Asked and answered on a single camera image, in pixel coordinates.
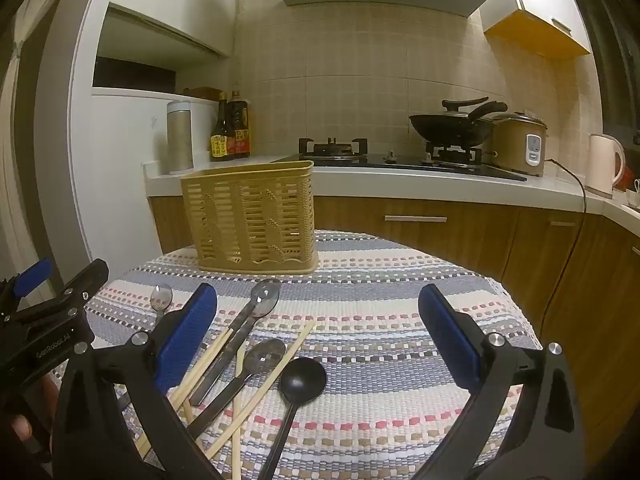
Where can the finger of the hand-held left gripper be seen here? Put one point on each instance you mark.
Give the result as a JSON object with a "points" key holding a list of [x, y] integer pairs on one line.
{"points": [[87, 276], [32, 275]]}

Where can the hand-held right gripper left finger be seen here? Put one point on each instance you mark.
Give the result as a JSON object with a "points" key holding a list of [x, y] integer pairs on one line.
{"points": [[186, 335]]}

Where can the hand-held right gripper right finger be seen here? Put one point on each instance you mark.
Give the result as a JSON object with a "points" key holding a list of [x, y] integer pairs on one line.
{"points": [[450, 340]]}

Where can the wooden chopstick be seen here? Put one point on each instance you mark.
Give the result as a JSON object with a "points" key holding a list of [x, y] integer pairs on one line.
{"points": [[188, 412], [207, 360], [235, 440], [290, 353], [216, 361]]}

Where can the small metal spoon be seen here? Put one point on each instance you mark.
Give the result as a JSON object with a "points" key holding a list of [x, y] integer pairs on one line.
{"points": [[161, 297]]}

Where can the black plastic spoon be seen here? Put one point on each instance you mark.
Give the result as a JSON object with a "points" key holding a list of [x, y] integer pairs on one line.
{"points": [[302, 380]]}

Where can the yellow plastic utensil basket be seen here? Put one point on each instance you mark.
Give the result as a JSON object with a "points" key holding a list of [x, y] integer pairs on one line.
{"points": [[250, 220]]}

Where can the person's left hand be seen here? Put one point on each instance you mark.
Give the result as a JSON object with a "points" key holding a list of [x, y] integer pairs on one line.
{"points": [[21, 430]]}

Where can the striped woven tablecloth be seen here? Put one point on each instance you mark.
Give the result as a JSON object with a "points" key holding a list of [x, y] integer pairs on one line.
{"points": [[375, 360]]}

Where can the wooden base cabinet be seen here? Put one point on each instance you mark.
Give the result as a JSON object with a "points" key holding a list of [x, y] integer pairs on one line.
{"points": [[450, 250]]}

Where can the tall beige canister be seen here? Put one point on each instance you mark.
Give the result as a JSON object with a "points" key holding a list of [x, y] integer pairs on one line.
{"points": [[180, 137]]}

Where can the black gas stove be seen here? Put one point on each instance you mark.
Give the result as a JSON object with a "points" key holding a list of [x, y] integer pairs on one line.
{"points": [[400, 162]]}

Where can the slim dark sauce bottle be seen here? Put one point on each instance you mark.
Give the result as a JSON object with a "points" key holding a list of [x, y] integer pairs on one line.
{"points": [[221, 140]]}

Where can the beige rice cooker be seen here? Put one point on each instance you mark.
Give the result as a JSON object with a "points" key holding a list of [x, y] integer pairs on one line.
{"points": [[515, 145]]}

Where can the black wok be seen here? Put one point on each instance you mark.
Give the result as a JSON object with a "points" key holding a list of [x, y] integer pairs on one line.
{"points": [[450, 130]]}

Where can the wide dark sauce bottle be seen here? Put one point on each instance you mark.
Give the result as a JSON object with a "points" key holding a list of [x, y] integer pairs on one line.
{"points": [[240, 130]]}

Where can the white electric kettle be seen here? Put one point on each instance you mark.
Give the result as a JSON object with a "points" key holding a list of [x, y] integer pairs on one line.
{"points": [[602, 165]]}

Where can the white cup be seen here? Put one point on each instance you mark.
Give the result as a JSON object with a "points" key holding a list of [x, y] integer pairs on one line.
{"points": [[636, 186]]}

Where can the white open wall cabinet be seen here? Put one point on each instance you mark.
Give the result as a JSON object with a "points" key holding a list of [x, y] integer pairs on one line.
{"points": [[165, 30]]}

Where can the white and orange wall cabinet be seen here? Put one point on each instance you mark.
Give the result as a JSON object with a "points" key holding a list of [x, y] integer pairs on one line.
{"points": [[540, 5]]}

